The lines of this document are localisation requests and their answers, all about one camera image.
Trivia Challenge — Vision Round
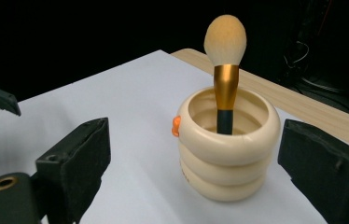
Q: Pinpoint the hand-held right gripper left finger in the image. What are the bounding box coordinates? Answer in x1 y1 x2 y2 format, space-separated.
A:
31 117 112 224

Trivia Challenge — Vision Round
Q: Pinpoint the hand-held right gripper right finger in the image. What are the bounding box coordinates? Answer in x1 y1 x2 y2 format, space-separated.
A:
277 119 349 224

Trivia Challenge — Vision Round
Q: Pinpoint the cream ringed brush holder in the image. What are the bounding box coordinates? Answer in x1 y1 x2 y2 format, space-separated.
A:
171 86 282 203

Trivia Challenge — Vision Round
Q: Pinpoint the makeup brush with gold ferrule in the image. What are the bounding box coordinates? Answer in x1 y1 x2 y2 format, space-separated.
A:
203 14 247 135

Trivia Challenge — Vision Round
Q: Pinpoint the white table sheet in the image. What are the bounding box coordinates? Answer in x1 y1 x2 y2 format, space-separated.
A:
0 49 349 224

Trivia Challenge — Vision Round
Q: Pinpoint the grey background cable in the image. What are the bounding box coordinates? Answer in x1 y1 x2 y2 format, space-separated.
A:
283 39 311 65

